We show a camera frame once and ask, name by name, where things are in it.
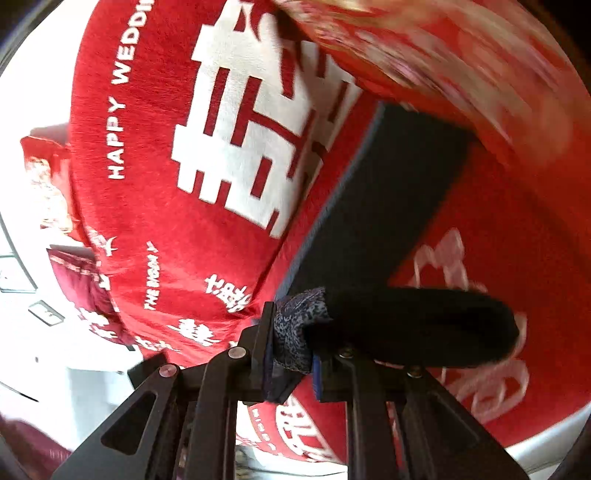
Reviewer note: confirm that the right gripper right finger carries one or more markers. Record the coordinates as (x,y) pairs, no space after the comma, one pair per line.
(403,424)

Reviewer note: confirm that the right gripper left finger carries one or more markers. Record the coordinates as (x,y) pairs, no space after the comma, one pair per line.
(183,421)

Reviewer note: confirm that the black pants with grey waistband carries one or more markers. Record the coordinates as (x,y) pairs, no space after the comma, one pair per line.
(339,298)

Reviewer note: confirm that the dark red cushion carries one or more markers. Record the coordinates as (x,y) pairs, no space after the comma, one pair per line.
(83,285)

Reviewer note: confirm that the red wedding sofa cover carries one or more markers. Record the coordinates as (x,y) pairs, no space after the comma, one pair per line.
(207,139)

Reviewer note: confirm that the red embroidered cushion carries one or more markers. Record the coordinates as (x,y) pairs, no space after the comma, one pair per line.
(492,62)

